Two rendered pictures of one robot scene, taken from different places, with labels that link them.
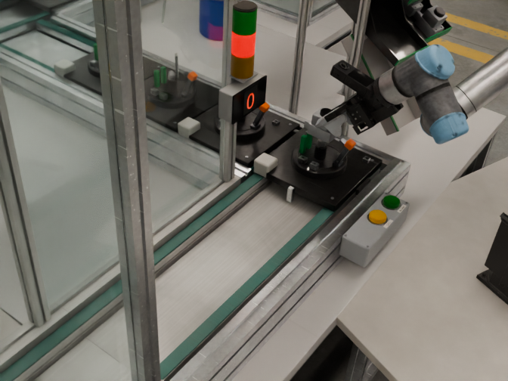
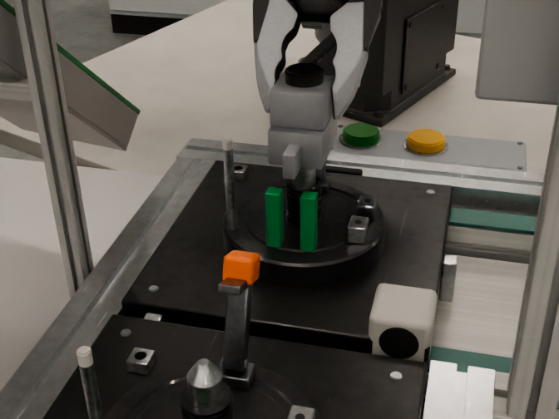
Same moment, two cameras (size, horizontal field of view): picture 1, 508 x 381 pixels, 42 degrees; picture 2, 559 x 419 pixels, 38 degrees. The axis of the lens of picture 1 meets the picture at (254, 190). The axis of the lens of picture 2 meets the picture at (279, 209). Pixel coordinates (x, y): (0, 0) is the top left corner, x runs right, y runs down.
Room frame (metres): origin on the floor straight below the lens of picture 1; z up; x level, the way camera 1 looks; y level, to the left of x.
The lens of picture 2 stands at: (1.57, 0.39, 1.36)
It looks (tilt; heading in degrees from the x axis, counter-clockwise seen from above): 32 degrees down; 251
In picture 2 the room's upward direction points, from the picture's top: 1 degrees counter-clockwise
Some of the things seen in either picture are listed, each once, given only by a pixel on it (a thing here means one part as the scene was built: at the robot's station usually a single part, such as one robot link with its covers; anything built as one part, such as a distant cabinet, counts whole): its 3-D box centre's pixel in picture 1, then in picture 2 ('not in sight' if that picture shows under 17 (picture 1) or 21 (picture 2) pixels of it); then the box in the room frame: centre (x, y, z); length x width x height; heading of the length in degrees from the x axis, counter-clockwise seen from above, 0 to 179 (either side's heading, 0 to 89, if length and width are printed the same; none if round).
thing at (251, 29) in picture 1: (244, 19); not in sight; (1.27, 0.04, 1.38); 0.05 x 0.05 x 0.05
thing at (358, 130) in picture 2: (391, 202); (360, 138); (1.23, -0.33, 0.96); 0.04 x 0.04 x 0.02
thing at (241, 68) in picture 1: (242, 63); not in sight; (1.27, 0.04, 1.28); 0.05 x 0.05 x 0.05
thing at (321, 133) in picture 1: (320, 121); (301, 115); (1.37, -0.15, 1.09); 0.08 x 0.04 x 0.07; 56
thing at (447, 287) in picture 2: (290, 193); (447, 278); (1.26, -0.09, 0.95); 0.01 x 0.01 x 0.04; 56
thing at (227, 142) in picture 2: not in sight; (230, 184); (1.42, -0.17, 1.03); 0.01 x 0.01 x 0.08
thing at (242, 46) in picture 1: (243, 41); not in sight; (1.27, 0.04, 1.33); 0.05 x 0.05 x 0.05
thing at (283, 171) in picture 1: (318, 165); (304, 245); (1.36, -0.16, 0.96); 0.24 x 0.24 x 0.02; 56
